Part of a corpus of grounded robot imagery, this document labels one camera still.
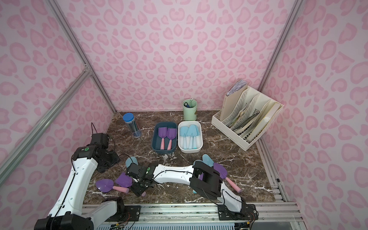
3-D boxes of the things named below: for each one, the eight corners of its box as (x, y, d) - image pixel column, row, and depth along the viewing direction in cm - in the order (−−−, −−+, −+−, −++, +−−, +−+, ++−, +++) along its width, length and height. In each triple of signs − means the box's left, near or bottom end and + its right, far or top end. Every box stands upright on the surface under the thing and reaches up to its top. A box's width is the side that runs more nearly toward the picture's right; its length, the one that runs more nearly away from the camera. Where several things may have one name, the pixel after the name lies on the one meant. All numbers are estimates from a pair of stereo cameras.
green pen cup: (183, 121, 115) (182, 108, 104) (183, 111, 122) (182, 98, 111) (196, 121, 115) (197, 108, 104) (196, 111, 122) (197, 98, 111)
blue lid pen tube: (135, 139, 105) (126, 122, 89) (131, 133, 109) (121, 115, 93) (143, 135, 107) (135, 117, 92) (139, 129, 111) (130, 111, 96)
